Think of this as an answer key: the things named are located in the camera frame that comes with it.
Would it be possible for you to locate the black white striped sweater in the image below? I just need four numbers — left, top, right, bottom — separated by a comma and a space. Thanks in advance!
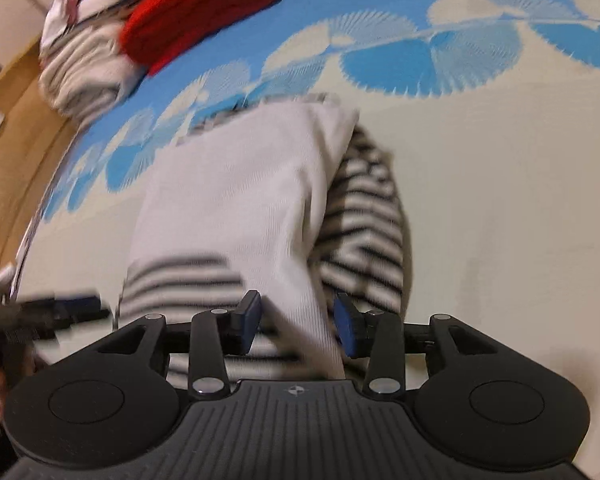
119, 96, 405, 382

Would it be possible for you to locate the pile of folded clothes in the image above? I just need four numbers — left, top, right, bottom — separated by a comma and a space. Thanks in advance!
38, 0, 142, 61

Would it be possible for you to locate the folded white grey blanket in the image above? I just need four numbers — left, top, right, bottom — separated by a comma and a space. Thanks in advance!
38, 21, 145, 130

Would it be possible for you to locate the blue white patterned bedspread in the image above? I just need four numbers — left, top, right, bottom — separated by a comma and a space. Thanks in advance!
18, 0, 600, 479

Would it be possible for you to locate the red fluffy garment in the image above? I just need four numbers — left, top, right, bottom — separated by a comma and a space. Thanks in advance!
120, 0, 278, 75

